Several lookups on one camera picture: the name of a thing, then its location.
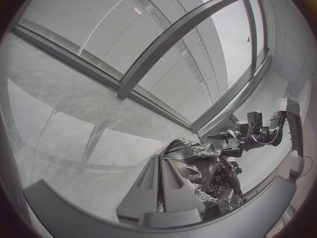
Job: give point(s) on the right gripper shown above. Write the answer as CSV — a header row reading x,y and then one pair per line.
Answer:
x,y
239,145

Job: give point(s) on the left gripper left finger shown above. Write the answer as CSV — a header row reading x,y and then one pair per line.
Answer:
x,y
145,199

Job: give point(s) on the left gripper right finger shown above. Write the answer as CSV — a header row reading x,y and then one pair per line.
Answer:
x,y
177,199

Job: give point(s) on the black plastic bag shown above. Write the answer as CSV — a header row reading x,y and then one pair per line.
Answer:
x,y
205,172

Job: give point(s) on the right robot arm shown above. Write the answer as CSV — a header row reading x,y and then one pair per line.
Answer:
x,y
294,132

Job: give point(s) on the window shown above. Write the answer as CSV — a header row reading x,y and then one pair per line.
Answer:
x,y
158,46

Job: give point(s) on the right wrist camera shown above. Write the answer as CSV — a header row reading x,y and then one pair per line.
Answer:
x,y
242,127

